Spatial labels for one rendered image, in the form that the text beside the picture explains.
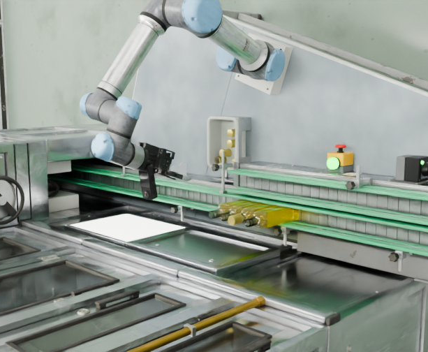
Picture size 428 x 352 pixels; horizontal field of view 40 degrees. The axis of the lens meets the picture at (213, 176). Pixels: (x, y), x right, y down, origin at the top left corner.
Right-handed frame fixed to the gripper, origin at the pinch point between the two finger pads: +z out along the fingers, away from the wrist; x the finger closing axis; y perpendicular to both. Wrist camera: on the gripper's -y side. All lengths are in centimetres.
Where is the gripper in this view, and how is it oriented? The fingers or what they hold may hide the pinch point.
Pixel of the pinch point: (181, 179)
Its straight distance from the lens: 194.1
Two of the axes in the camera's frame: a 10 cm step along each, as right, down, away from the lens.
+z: 6.5, 2.3, 7.2
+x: -7.2, -1.0, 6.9
